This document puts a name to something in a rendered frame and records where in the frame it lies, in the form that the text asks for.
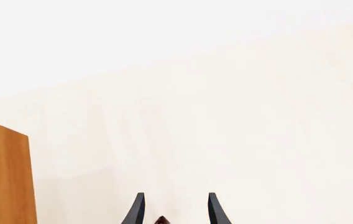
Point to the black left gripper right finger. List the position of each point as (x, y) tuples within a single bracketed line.
[(216, 211)]

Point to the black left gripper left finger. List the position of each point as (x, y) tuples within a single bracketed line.
[(136, 211)]

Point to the wooden cabinet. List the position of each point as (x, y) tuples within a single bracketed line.
[(4, 175)]

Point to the dark red box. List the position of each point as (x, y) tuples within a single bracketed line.
[(161, 220)]

